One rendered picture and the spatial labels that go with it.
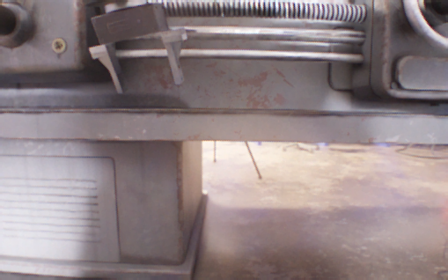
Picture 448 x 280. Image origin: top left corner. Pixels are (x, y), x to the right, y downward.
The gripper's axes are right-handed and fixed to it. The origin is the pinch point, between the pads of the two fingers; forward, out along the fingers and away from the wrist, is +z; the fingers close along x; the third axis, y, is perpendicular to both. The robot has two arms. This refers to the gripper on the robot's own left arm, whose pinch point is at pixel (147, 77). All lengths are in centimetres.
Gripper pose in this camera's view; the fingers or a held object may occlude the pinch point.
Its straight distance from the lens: 51.5
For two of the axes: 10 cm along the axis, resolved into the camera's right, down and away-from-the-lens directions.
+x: -9.8, 0.8, 2.0
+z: 1.7, 8.6, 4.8
